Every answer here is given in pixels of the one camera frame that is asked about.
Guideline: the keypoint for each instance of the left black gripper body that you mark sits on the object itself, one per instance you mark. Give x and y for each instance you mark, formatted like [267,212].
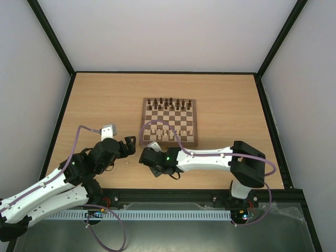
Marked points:
[101,169]

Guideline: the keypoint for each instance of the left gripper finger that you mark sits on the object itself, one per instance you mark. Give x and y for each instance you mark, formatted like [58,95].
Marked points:
[129,149]
[130,140]

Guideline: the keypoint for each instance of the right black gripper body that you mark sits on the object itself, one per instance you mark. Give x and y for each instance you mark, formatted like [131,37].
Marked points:
[146,157]

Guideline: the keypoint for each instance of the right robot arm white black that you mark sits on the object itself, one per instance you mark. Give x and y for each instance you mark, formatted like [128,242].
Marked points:
[242,160]

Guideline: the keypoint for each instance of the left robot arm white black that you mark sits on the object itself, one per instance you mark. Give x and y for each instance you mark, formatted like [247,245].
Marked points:
[70,185]

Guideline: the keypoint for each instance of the wooden chess board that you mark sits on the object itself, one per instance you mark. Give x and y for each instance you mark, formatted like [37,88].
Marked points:
[169,120]

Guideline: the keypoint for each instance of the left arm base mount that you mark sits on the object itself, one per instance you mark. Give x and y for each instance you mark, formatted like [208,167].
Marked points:
[105,197]

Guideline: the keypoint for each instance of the light blue cable duct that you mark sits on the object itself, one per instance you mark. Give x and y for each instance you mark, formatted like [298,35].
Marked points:
[145,215]

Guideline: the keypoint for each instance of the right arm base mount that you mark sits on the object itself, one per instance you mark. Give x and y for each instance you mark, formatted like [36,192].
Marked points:
[236,199]

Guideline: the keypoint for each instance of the black aluminium frame rail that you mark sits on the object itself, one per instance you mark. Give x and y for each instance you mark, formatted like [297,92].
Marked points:
[123,196]

